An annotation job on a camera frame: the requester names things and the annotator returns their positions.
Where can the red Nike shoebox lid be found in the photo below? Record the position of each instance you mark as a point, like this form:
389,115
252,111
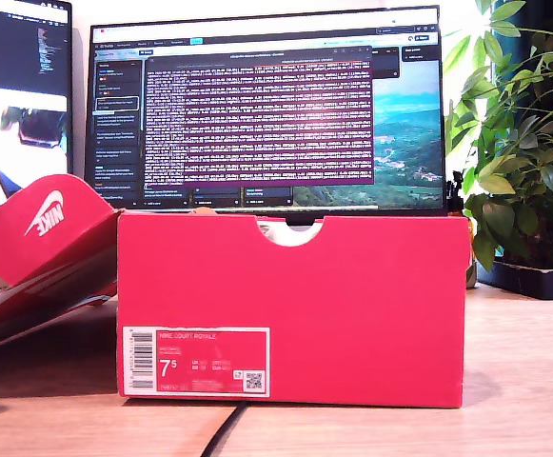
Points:
33,257

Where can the red Nike shoebox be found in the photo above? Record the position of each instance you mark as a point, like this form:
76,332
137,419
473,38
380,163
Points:
328,309

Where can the wide black computer monitor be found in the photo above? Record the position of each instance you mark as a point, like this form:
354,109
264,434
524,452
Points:
257,119

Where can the amber pump bottle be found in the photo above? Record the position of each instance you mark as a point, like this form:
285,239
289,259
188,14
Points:
457,190

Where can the black plant tray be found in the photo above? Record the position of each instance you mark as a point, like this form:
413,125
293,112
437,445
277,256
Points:
533,281

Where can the green leafy houseplant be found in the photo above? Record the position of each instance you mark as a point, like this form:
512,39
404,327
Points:
533,157

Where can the black monitor with code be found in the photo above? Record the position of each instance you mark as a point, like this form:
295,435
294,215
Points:
19,62

